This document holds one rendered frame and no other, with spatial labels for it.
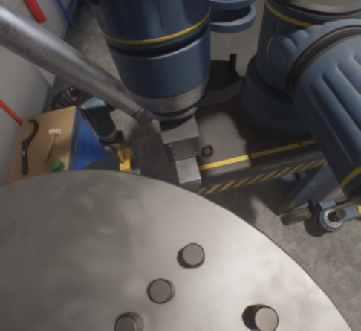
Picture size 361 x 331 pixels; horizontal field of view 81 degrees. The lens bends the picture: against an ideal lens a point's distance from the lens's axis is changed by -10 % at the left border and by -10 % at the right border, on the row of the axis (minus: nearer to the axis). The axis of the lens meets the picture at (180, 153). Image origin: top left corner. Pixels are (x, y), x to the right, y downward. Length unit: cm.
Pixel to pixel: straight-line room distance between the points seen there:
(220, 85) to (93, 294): 26
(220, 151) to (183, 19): 49
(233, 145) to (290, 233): 203
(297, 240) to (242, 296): 241
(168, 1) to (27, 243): 26
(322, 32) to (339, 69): 9
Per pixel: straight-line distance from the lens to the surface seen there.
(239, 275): 22
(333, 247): 276
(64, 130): 227
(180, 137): 29
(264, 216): 259
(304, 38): 50
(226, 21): 106
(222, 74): 32
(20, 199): 31
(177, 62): 22
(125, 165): 147
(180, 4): 20
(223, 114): 73
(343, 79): 43
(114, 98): 90
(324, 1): 52
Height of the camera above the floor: 244
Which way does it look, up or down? 59 degrees down
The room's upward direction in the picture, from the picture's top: 13 degrees counter-clockwise
